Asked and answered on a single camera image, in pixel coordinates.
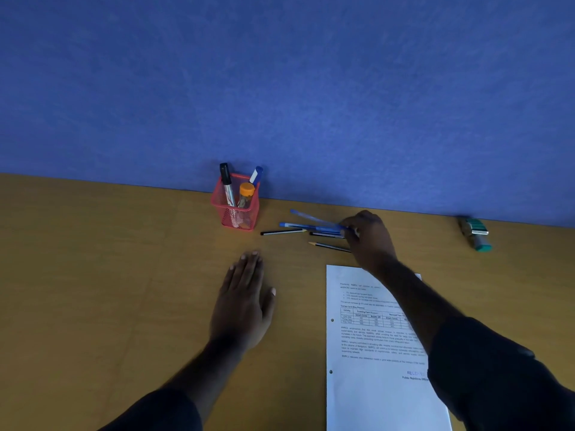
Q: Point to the person's left hand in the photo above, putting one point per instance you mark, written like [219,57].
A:
[238,309]

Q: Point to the person's right hand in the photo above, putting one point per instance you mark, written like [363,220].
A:
[370,240]

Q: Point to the person's left little finger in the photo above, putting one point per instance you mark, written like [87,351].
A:
[227,279]

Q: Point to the person's left thumb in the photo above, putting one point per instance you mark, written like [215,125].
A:
[269,298]

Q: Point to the person's left middle finger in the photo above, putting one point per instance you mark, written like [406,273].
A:
[250,271]

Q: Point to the person's right fingers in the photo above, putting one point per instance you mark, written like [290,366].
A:
[351,232]

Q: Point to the clear blue ballpoint pen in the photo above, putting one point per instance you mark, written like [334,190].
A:
[312,218]

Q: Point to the blue capped ballpoint pen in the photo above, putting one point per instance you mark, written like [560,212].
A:
[310,227]

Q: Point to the person's right forearm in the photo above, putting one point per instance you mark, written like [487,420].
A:
[449,336]

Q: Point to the person's left forearm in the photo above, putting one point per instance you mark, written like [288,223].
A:
[197,381]

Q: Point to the black pencil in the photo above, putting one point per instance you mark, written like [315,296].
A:
[325,235]
[329,247]
[282,232]

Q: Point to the red mesh pen holder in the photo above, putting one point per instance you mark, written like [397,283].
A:
[236,208]

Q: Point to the orange capped clear tube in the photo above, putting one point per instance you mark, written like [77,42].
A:
[245,197]

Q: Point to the black capped white marker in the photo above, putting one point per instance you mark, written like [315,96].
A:
[227,186]

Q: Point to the blue capped white pen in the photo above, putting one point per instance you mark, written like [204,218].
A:
[256,175]

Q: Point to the white printed paper sheet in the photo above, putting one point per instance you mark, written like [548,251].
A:
[373,345]

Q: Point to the green stapler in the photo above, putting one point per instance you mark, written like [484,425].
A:
[475,233]

